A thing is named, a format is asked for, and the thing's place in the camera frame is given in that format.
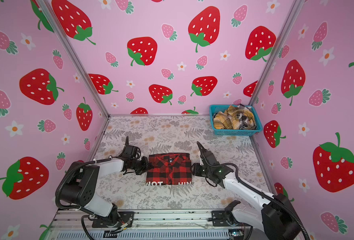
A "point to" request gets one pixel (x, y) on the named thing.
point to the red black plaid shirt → (169, 169)
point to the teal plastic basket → (246, 129)
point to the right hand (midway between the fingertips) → (191, 168)
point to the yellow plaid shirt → (229, 119)
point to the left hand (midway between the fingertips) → (154, 166)
